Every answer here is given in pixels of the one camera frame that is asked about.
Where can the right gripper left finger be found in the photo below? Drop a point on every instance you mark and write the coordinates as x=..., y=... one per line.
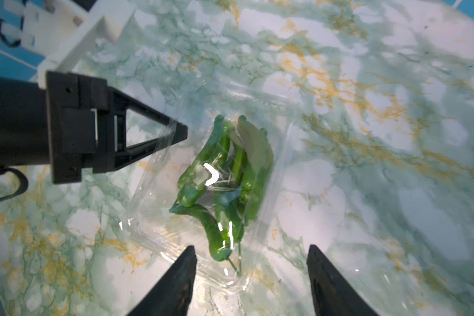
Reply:
x=172, y=294

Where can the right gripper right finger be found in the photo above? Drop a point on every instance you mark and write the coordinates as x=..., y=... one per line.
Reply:
x=332, y=294

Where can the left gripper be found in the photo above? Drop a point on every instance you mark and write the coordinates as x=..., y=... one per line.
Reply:
x=76, y=122

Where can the clear clamshell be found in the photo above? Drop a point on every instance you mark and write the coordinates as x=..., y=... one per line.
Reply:
x=242, y=199

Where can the green pepper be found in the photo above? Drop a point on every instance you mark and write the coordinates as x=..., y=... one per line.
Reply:
x=219, y=248
x=205, y=169

